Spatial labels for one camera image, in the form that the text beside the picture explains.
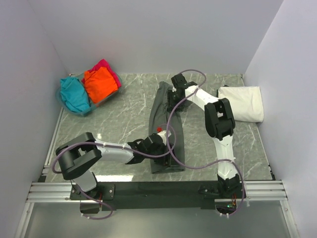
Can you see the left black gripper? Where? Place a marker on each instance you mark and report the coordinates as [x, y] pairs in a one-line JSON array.
[[165, 152]]

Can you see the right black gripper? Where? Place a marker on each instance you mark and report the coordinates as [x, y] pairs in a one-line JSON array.
[[172, 98]]

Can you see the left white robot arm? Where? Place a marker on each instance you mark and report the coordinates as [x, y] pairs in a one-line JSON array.
[[77, 156]]

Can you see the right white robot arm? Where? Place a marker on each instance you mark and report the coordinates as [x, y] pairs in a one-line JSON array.
[[219, 124]]

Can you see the folded white t shirt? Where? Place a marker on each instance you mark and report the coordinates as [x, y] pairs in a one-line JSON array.
[[246, 102]]

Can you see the orange t shirt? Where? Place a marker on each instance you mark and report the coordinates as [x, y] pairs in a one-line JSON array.
[[99, 84]]

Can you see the pink t shirt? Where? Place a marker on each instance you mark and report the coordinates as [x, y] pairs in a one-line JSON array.
[[105, 64]]

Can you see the teal t shirt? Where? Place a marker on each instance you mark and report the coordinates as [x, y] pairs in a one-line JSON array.
[[74, 95]]

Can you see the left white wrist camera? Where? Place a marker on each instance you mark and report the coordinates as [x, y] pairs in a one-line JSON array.
[[163, 134]]

